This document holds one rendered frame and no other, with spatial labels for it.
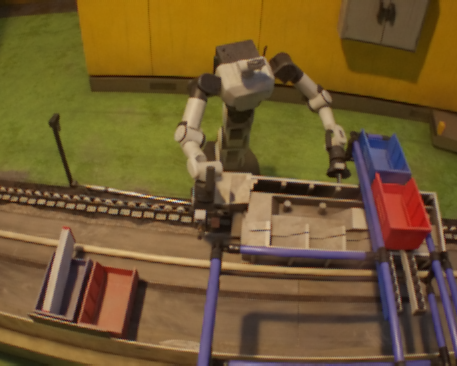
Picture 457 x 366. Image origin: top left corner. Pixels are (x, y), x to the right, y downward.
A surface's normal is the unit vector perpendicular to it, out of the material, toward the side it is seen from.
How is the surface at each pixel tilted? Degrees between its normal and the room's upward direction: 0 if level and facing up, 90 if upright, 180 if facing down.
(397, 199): 23
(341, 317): 0
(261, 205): 10
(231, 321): 0
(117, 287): 0
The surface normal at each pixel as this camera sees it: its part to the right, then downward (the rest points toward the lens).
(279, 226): 0.01, -0.54
